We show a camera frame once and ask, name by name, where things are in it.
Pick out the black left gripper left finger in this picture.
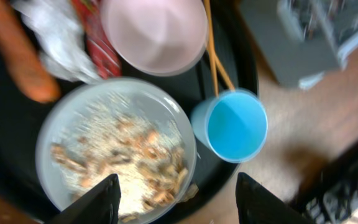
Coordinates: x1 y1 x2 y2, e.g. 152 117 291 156
47 174 121 224

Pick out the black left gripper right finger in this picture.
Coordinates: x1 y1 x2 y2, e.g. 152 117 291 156
236 172 312 224

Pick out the light blue cup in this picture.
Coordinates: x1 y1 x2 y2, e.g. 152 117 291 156
190 88 268 163

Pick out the wooden chopstick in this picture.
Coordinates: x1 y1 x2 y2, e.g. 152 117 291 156
203 0 219 97
207 47 235 96

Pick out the grey dishwasher rack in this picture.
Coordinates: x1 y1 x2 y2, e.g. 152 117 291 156
238 0 358 90

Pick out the peanut shell on tray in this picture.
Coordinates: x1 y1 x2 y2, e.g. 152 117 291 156
178 183 199 203

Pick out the white plate with food scraps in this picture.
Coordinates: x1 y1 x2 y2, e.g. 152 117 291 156
35 78 197 223

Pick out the red snack wrapper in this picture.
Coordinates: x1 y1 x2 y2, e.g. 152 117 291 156
70 0 121 79

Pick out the orange carrot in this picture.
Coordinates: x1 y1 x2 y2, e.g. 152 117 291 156
0 0 60 103

